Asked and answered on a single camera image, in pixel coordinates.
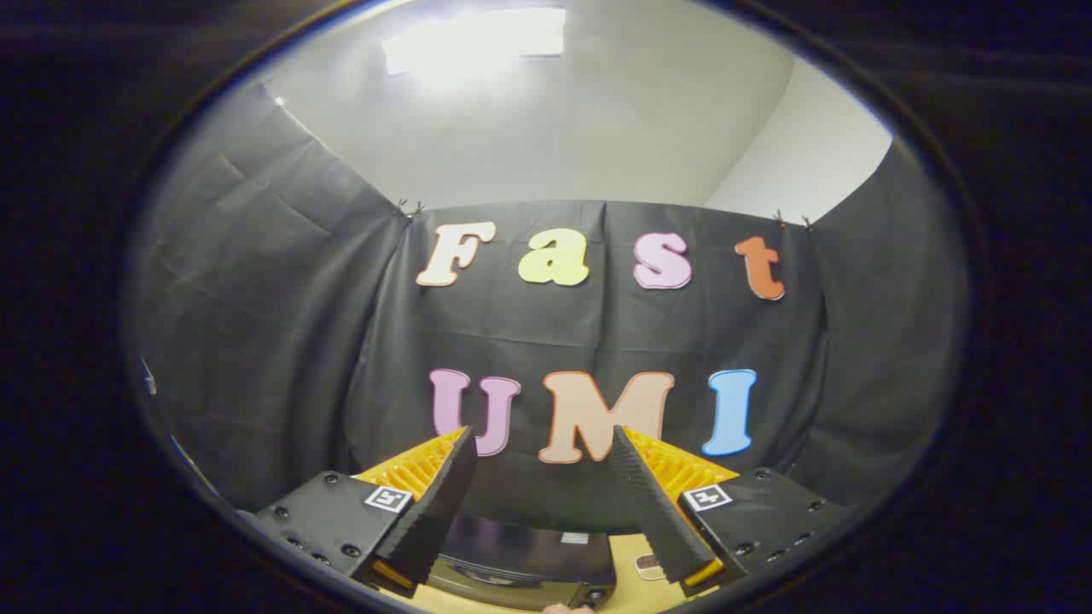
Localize black backdrop cloth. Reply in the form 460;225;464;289
132;81;973;534

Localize ceiling light panel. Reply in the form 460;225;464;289
381;7;567;76

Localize black toaster oven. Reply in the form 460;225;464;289
427;512;618;611

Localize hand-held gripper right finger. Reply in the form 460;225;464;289
607;425;850;598

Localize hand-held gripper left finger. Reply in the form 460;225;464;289
252;425;480;600

